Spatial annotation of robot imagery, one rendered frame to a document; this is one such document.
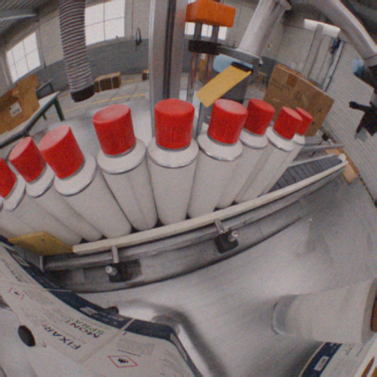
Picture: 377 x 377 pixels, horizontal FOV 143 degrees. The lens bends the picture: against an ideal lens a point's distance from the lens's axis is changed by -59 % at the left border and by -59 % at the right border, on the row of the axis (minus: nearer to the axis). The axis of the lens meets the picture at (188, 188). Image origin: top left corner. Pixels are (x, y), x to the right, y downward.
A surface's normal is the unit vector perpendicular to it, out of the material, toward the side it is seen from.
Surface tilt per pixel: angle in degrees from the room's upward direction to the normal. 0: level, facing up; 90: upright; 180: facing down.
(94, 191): 90
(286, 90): 90
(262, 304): 0
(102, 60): 90
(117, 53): 90
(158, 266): 0
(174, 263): 0
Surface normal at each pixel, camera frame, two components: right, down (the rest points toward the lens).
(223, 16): 0.33, 0.80
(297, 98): -0.93, 0.25
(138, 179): 0.68, 0.64
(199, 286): 0.10, -0.56
